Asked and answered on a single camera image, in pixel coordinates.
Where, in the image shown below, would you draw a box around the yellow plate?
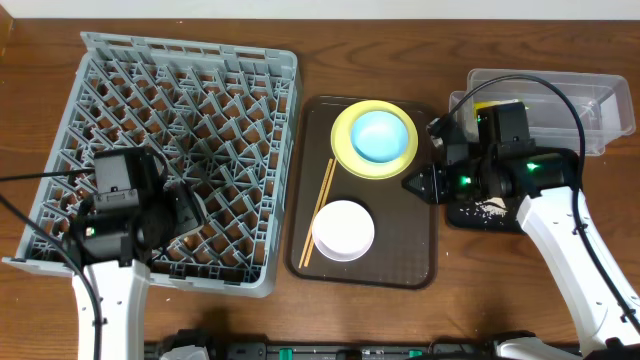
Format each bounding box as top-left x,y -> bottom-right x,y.
330,100 -> 418,180

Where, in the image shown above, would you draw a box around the grey dishwasher rack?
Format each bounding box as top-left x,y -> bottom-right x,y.
8,32 -> 300,298

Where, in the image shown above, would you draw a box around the light blue bowl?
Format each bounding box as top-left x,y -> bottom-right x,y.
350,111 -> 409,163

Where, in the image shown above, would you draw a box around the black waste tray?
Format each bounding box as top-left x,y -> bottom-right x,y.
447,148 -> 582,234

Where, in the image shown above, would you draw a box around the dark brown serving tray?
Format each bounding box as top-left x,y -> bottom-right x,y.
284,96 -> 439,290

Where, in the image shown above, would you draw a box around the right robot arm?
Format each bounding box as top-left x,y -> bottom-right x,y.
402,101 -> 639,359

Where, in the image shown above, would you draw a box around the clear plastic bin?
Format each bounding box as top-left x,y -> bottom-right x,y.
455,70 -> 636,156

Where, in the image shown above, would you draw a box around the pink plate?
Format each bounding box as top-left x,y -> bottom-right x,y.
312,200 -> 375,262

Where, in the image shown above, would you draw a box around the green snack wrapper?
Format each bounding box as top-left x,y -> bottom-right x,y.
473,99 -> 519,113

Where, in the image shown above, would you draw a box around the rice and food scraps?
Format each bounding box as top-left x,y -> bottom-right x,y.
459,197 -> 508,222

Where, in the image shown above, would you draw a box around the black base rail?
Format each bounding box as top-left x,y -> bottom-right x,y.
144,327 -> 581,360

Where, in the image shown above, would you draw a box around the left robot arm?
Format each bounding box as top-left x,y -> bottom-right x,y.
63,147 -> 206,359

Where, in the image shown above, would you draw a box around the wooden chopstick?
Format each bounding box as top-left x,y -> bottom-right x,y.
303,158 -> 338,268
298,158 -> 334,268

